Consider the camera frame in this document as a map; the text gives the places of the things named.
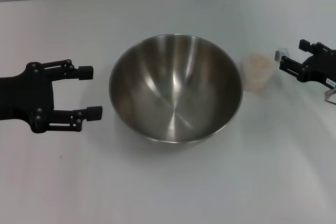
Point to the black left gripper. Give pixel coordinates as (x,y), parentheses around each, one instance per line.
(29,95)

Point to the stainless steel mixing bowl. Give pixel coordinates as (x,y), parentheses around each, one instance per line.
(170,90)

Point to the white rice grains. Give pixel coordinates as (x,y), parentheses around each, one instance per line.
(258,61)

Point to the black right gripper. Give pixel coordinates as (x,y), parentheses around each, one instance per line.
(321,68)

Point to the clear plastic measuring cup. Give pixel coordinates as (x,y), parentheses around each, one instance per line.
(262,85)

